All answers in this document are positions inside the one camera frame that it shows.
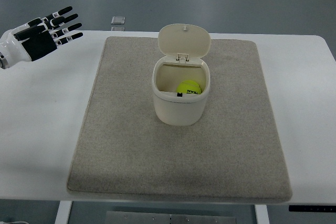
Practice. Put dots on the white table leg right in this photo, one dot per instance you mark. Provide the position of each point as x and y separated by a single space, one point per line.
261 214

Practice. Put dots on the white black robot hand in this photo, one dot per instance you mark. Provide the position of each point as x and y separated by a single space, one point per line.
37 38

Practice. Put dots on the beige bin with lid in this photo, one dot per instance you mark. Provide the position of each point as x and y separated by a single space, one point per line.
181 78

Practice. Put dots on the white table leg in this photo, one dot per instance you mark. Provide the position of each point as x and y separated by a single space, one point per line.
63 212
261 214

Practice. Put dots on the grey felt mat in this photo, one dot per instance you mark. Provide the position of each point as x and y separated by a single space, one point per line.
232 153

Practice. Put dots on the yellow tennis ball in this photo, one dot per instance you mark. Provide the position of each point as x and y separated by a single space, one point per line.
189 87

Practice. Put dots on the black table control panel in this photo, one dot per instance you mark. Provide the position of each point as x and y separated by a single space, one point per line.
312 208

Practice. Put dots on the small clear floor plate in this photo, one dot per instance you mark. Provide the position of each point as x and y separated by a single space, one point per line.
118 20

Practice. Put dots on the white table leg left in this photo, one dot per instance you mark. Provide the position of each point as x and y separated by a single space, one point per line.
63 212

